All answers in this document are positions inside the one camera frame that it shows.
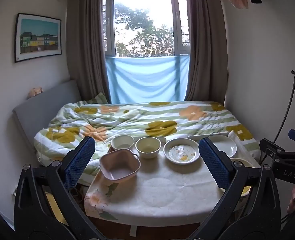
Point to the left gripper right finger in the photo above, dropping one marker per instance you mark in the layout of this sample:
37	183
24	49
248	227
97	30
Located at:
261	216

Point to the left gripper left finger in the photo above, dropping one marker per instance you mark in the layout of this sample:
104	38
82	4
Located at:
44	206

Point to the plain white plate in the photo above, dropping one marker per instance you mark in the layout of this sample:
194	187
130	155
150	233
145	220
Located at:
224	144

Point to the cream duck print plate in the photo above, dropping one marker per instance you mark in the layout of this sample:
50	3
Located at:
181	151

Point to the pink square bowl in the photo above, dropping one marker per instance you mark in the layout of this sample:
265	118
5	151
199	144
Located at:
120	165

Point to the white ribbed small bowl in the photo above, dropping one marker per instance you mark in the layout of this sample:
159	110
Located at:
123	142

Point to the cream floral bowl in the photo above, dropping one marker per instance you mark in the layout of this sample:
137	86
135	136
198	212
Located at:
148	147

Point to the yellow duck cartoon plate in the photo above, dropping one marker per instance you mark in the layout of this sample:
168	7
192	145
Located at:
246	189

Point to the right brown curtain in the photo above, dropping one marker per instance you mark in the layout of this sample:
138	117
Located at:
208	69

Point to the brown curtain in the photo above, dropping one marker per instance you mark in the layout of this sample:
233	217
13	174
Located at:
84	48
208	69

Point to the white floral tablecloth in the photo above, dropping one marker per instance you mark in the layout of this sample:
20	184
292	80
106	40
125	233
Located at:
162	193

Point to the grey headboard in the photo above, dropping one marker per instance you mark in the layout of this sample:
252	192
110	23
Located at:
36	113

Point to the floral striped duvet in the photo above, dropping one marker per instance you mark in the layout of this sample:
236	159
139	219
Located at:
170	120

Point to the small plush toy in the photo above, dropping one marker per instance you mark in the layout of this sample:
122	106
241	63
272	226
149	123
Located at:
35	91

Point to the blue hanging cloth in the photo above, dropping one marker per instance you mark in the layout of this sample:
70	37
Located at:
147	79

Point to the framed houses picture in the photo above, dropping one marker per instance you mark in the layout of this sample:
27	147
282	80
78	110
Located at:
37	36

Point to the left brown curtain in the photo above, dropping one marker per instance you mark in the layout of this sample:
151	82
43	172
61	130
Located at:
84	48

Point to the window frame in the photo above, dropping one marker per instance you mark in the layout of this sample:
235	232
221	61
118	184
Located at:
145	28

